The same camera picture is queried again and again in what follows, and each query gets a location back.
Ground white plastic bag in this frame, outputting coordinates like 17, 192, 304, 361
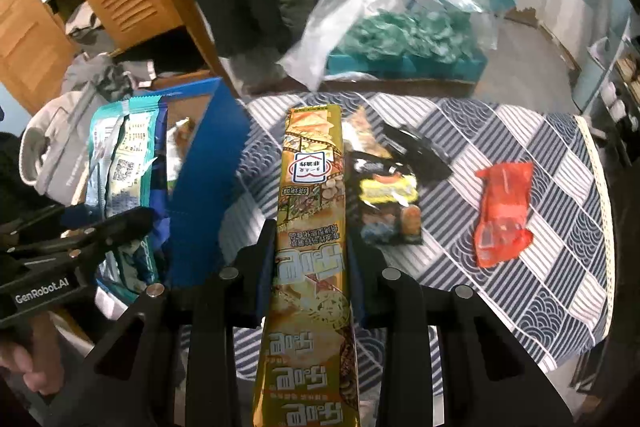
277, 0, 401, 92

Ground teal crumpled plastic bags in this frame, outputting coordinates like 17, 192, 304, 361
340, 9, 481, 68

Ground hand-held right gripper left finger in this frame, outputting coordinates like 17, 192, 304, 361
75, 219, 277, 427

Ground person's left hand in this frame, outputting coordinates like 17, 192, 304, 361
0, 339, 53, 388

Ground black yellow-label snack packet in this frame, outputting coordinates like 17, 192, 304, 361
350, 151, 423, 247

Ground grey clothes pile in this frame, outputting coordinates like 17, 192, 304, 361
30, 0, 156, 94

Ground navy white patterned tablecloth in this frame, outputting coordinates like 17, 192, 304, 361
165, 92, 616, 395

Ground black jacket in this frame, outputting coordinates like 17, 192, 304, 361
0, 132, 61, 218

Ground teal box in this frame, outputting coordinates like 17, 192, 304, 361
325, 47, 488, 84

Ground grey shoe rack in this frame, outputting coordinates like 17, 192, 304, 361
575, 17, 640, 168

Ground glossy black snack packet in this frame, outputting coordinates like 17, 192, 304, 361
382, 123, 453, 182

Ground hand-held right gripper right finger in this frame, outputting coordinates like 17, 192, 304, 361
350, 239, 576, 427

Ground blue-rimmed cardboard box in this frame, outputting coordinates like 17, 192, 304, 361
120, 77, 253, 293

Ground orange striped snack packet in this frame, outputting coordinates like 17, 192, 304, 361
344, 106, 393, 160

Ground red-orange snack packet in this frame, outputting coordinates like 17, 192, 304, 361
474, 162, 535, 269

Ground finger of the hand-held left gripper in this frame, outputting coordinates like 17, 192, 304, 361
0, 205, 68, 233
10, 207, 156, 268

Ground long gold snack packet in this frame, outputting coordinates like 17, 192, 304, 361
252, 104, 361, 427

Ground teal snack packet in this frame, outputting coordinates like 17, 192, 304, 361
85, 99, 168, 303

